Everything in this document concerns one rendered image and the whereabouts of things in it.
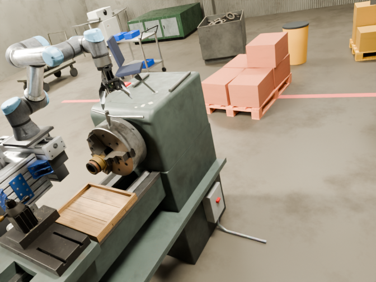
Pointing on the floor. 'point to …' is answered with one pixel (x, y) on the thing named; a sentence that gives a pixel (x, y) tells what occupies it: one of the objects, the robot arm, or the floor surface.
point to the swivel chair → (128, 70)
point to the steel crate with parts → (222, 36)
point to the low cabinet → (168, 23)
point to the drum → (297, 41)
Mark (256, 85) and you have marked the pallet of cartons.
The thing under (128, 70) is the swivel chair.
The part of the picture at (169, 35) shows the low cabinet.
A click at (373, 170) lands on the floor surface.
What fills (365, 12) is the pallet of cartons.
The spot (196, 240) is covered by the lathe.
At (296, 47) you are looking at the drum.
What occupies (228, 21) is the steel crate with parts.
